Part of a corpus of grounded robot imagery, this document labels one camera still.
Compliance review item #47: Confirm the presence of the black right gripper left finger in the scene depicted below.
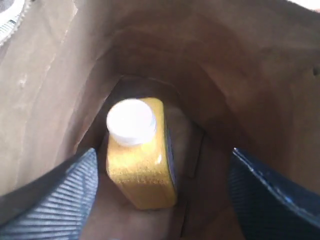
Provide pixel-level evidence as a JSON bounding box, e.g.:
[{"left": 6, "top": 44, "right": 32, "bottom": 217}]
[{"left": 0, "top": 148, "right": 98, "bottom": 240}]

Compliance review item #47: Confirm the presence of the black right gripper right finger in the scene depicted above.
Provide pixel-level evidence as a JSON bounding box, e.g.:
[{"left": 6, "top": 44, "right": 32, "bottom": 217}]
[{"left": 228, "top": 148, "right": 320, "bottom": 240}]

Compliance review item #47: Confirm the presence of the brown paper bag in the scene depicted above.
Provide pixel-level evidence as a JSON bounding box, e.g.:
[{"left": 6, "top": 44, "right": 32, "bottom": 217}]
[{"left": 0, "top": 0, "right": 320, "bottom": 240}]

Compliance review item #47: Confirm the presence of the yellow bottle with white cap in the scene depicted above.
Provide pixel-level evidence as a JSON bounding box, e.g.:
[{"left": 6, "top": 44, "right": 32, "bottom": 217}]
[{"left": 106, "top": 97, "right": 177, "bottom": 210}]

